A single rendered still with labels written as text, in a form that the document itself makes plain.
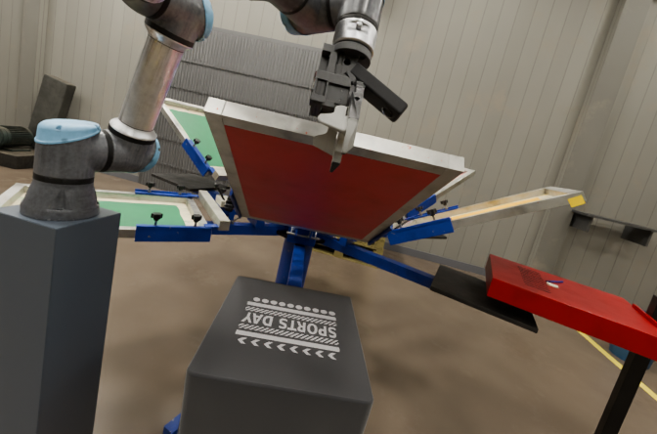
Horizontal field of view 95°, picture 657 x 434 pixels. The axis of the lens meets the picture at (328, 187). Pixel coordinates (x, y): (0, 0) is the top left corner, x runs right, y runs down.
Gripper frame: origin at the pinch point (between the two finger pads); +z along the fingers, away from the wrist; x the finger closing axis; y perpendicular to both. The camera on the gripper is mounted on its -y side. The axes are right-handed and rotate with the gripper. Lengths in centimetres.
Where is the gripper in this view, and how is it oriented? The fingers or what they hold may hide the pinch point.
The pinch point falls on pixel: (340, 166)
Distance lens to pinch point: 50.5
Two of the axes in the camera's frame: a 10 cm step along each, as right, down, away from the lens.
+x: 1.1, -1.2, -9.9
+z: -2.0, 9.7, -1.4
